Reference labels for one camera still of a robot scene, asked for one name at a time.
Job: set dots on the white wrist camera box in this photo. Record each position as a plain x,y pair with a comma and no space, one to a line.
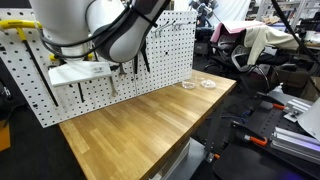
78,71

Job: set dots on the white pegboard panel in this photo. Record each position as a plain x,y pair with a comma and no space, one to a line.
168,60

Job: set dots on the silver wrench on pegboard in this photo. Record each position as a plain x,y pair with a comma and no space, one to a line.
122,74

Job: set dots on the office chair with clothes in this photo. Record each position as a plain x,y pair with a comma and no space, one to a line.
256,36

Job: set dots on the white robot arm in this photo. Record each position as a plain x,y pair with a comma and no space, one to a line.
114,29

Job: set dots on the aluminium extrusion bars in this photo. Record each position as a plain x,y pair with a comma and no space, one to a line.
296,144

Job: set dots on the clear glass dish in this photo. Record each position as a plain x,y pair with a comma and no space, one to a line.
209,84

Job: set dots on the orange handled clamp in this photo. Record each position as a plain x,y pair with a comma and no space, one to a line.
249,135

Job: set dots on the clear glass cup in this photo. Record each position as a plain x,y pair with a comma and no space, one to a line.
189,83

